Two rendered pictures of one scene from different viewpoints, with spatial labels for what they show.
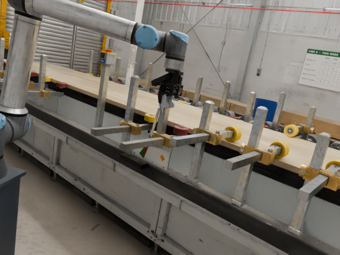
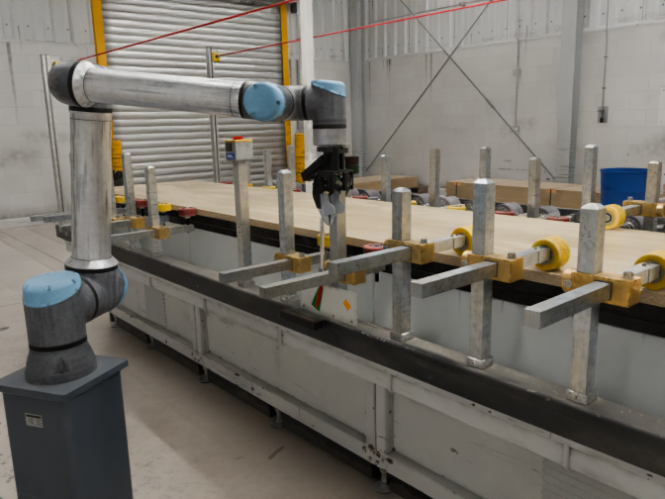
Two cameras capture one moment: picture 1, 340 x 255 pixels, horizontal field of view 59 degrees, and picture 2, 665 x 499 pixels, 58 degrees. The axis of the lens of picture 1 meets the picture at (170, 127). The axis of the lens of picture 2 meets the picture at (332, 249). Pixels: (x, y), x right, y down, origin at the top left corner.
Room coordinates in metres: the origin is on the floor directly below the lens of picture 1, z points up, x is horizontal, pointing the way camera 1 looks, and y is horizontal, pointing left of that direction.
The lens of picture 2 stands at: (-0.16, -0.30, 1.27)
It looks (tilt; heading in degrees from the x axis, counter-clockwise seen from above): 12 degrees down; 12
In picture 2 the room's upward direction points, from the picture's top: 1 degrees counter-clockwise
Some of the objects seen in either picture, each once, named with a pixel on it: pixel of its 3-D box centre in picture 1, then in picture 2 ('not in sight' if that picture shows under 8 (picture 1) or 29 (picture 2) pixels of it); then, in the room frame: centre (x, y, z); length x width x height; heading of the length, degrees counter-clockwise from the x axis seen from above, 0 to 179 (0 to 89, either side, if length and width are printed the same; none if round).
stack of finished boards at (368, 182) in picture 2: (133, 82); (353, 185); (9.93, 1.45, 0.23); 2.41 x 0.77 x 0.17; 144
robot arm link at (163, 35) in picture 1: (152, 39); (285, 103); (1.41, 0.15, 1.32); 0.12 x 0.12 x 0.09; 0
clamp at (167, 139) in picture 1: (163, 138); (344, 271); (1.51, 0.02, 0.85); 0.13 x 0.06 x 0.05; 52
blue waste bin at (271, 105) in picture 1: (264, 115); (625, 200); (6.98, -2.10, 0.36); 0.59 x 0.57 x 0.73; 142
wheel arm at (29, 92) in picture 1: (36, 93); (147, 234); (2.22, 1.03, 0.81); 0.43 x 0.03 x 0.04; 142
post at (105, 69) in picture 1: (101, 100); (242, 224); (1.84, 0.45, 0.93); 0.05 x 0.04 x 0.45; 52
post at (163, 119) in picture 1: (162, 121); (337, 240); (1.53, 0.04, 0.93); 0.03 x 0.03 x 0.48; 52
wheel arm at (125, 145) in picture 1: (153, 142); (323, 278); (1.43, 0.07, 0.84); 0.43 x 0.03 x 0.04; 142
